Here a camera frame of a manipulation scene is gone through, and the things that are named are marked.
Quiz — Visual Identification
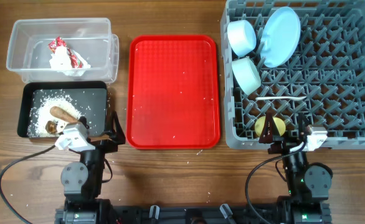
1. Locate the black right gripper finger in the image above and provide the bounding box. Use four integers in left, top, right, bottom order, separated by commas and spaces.
298, 113, 310, 140
259, 113, 282, 143

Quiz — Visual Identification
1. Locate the yellow plastic cup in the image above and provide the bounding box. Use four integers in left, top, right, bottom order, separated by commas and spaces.
255, 116, 286, 137

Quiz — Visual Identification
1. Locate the brown food scrap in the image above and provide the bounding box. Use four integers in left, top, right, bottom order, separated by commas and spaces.
45, 121, 58, 134

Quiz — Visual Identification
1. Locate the white plastic spoon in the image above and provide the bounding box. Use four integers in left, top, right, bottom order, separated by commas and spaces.
255, 96, 306, 101

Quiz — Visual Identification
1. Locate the white rice pile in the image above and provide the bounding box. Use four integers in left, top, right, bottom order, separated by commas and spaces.
27, 90, 92, 138

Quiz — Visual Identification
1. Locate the mint green bowl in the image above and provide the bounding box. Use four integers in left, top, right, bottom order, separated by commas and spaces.
232, 57, 261, 95

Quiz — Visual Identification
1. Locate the red white wrapper tissue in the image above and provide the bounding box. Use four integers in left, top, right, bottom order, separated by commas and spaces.
48, 36, 91, 77

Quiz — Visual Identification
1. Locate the light blue plate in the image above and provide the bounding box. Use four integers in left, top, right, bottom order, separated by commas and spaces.
260, 6, 301, 68

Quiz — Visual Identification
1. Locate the light blue bowl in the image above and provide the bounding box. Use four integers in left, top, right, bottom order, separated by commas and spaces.
227, 20, 257, 57

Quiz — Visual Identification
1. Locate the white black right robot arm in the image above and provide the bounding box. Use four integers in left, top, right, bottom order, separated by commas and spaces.
245, 113, 333, 223

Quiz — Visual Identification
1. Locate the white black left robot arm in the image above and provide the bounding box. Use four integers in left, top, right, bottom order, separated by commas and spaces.
0, 112, 126, 223

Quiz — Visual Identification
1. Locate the black waste tray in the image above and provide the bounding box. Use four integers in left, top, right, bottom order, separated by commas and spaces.
17, 81, 108, 138

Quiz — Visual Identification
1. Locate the grey dishwasher rack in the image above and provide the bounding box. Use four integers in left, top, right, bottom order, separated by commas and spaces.
220, 1, 365, 149

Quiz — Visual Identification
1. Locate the red plastic tray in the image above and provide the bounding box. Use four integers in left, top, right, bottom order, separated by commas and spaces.
126, 34, 220, 150

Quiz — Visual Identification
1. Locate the clear plastic bin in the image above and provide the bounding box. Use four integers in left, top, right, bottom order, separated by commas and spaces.
6, 17, 119, 83

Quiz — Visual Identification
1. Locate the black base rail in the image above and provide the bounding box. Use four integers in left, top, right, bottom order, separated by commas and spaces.
54, 203, 332, 224

